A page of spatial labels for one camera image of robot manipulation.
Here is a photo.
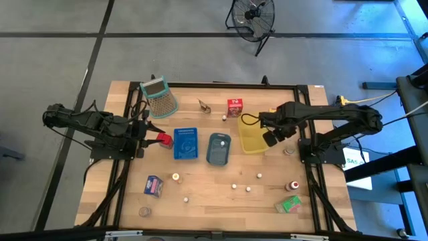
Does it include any blue plastic basket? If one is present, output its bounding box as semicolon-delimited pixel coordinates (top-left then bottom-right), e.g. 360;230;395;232
173;127;199;161

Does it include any black floor fan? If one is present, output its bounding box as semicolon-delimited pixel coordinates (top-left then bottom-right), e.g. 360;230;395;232
224;0;276;58

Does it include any black power cable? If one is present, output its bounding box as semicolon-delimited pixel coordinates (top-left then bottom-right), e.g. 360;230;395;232
354;111;428;141

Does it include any white printed sign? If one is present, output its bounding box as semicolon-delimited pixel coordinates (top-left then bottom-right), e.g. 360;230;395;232
342;147;373;191

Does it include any blue metal bar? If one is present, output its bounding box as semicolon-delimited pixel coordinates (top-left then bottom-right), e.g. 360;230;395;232
362;81;399;90

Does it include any white cable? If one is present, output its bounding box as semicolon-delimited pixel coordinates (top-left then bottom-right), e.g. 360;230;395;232
403;100;428;118

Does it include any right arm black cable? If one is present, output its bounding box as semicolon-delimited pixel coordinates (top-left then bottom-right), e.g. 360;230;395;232
240;112;263;127

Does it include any red spice jar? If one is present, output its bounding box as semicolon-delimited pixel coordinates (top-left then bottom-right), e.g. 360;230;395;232
156;132;175;150

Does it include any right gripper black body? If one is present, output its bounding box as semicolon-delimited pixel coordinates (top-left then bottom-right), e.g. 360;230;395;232
259;111;302;148

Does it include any black rig beam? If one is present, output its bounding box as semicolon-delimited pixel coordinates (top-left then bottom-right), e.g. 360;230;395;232
0;226;428;241

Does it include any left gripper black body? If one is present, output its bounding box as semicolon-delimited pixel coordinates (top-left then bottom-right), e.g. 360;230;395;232
130;116;150;159

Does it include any yellow power plug cord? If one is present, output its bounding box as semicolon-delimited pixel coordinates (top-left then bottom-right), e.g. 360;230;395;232
336;90;398;107

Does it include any green packaged sponge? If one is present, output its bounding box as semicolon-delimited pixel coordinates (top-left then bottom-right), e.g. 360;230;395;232
274;195;304;214

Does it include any dark grey side table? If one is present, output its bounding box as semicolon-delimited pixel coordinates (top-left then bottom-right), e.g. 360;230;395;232
396;63;428;241

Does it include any grey-teal plastic basket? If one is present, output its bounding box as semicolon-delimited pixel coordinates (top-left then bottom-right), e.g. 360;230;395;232
205;133;232;167

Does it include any blue Frosted Flakes box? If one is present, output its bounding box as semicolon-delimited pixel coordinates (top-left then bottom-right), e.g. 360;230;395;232
143;175;165;198

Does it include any teal-framed metal box grater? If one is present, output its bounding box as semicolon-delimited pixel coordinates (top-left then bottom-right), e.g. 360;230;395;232
139;75;179;120

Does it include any black aluminium table frame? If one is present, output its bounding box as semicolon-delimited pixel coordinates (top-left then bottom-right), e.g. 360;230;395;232
78;74;358;235

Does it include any brown paper packet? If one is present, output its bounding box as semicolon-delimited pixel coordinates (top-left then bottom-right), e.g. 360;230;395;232
197;98;212;114

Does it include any yellow plastic basket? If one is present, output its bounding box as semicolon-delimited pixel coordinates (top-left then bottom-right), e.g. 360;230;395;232
237;114;270;155

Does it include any red Froot Loops box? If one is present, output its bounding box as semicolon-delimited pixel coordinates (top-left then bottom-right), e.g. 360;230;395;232
226;98;244;118

